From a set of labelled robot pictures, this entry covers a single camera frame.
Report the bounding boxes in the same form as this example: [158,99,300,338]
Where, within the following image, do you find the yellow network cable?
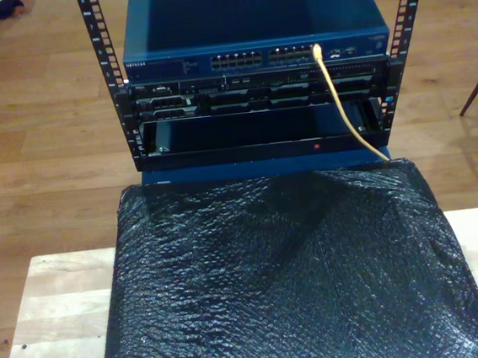
[309,37,391,168]

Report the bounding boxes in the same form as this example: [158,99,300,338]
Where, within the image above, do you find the blue metal base panel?
[139,146,391,190]

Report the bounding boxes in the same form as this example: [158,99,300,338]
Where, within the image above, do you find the black bubble mat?
[81,150,478,358]

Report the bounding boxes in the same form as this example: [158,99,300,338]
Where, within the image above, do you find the black perforated rack frame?
[74,0,447,179]

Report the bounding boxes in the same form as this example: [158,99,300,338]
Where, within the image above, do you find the blue network switch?
[115,0,394,88]

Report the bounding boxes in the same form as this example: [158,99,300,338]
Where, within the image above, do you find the black rack server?
[113,57,404,127]

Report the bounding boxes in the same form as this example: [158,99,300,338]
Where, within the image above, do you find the black rack shelf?
[131,97,392,175]

